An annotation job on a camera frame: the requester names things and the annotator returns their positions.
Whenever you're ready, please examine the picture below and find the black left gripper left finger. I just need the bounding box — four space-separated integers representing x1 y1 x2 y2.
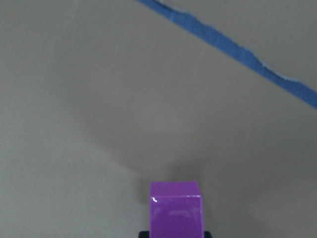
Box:
138 231 150 238

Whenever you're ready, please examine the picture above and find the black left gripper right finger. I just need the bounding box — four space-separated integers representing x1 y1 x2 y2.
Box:
204 231 212 238

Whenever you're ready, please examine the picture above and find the purple toy block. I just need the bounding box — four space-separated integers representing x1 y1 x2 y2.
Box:
149 181 204 238

